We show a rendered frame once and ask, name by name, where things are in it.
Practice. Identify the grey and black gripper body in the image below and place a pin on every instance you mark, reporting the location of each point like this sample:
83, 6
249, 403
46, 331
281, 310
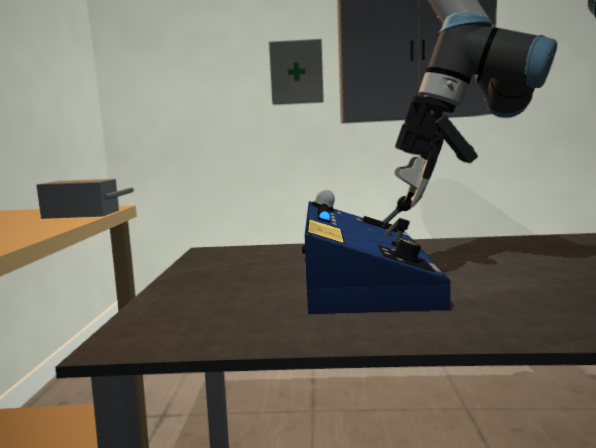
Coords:
423, 140

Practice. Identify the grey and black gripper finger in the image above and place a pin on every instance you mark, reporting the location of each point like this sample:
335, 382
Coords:
411, 189
417, 176

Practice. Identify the blue control panel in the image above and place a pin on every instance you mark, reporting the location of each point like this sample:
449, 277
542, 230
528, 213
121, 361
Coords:
350, 267

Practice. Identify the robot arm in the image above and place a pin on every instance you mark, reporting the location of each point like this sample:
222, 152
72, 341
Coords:
469, 44

